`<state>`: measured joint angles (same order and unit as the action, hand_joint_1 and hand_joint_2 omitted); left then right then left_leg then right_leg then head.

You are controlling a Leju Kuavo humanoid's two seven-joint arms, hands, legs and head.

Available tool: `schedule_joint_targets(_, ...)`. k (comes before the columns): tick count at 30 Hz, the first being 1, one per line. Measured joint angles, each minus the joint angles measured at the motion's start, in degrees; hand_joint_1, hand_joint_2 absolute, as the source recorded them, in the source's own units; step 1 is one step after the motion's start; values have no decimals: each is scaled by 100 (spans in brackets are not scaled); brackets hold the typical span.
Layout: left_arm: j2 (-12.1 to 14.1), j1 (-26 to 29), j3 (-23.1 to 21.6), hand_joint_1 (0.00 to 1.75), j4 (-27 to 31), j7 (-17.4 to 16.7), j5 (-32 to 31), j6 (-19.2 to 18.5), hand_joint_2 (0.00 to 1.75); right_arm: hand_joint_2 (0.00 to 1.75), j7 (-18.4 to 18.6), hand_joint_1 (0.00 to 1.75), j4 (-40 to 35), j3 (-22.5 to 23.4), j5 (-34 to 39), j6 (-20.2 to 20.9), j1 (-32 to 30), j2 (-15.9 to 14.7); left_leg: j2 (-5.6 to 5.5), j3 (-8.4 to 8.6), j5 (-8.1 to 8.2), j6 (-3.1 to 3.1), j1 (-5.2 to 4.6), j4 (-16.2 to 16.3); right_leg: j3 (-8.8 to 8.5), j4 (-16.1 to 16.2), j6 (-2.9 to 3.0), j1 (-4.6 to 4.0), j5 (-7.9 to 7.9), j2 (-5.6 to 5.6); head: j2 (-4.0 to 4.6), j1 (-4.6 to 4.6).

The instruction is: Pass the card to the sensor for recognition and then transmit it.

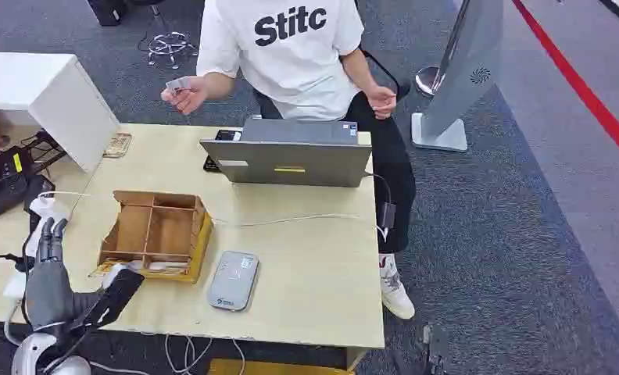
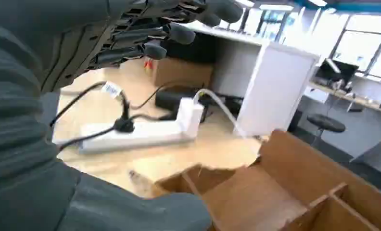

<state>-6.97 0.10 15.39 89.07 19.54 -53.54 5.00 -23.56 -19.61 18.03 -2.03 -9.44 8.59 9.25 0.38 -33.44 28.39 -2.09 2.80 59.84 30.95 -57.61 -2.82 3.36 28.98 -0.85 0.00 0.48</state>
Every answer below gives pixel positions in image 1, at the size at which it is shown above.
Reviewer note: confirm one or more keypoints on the chrome chair base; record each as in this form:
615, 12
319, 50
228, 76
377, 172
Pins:
171, 46

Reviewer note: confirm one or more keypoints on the black phone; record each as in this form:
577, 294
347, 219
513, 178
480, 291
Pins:
226, 135

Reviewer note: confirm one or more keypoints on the grey standing panel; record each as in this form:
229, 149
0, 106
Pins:
462, 67

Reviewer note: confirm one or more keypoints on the grey flat card reader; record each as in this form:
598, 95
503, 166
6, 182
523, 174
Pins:
233, 281

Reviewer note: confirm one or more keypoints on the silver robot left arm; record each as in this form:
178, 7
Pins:
30, 354

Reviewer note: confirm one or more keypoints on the person's right hand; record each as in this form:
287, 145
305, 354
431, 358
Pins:
188, 98

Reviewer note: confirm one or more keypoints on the person's left hand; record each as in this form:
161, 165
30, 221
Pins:
383, 102

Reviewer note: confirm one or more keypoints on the chrome stanchion base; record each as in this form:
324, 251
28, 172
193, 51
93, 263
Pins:
427, 82

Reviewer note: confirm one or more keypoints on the wooden compartment box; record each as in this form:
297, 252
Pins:
157, 233

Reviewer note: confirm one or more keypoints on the person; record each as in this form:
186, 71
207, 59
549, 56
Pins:
294, 57

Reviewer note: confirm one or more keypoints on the black bag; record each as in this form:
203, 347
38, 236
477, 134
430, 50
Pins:
1, 181

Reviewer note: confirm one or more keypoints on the yellow wooden board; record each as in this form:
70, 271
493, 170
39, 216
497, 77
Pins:
268, 368

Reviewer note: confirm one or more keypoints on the red floor tape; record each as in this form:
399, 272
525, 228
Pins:
584, 90

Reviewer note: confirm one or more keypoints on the small pale card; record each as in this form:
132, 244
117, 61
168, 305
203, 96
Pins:
177, 84

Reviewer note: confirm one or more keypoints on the grey laptop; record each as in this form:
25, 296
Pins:
289, 160

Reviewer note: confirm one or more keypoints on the black box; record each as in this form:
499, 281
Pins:
106, 11

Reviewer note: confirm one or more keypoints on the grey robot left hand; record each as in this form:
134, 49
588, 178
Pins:
48, 295

